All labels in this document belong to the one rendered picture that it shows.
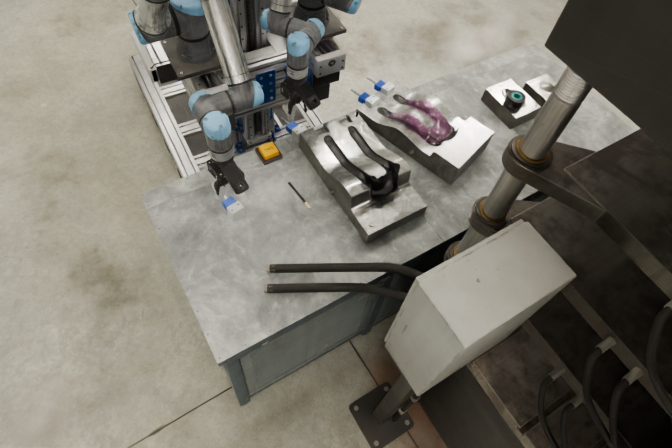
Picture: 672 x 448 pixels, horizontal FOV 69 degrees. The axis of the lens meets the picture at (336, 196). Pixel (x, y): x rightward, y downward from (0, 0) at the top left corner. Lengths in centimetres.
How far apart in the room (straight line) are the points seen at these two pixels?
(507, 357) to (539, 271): 71
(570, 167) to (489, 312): 38
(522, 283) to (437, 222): 87
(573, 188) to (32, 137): 296
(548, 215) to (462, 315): 52
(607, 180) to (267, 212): 112
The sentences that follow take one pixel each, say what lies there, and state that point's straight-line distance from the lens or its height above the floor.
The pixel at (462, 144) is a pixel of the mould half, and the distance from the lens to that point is 200.
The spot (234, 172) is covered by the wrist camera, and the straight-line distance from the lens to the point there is 157.
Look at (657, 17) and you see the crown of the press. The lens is 85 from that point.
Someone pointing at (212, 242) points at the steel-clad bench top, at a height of 80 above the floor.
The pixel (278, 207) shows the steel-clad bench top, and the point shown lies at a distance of 183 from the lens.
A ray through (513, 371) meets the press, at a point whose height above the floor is 79.
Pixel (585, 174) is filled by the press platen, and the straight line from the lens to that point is 119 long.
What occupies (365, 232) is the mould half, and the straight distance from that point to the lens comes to 174.
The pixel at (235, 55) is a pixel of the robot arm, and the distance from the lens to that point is 154.
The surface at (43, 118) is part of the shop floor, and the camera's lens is 350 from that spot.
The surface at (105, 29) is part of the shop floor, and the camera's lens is 400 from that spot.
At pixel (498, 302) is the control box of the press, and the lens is 102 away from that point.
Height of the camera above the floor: 235
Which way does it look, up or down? 56 degrees down
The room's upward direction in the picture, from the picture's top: 8 degrees clockwise
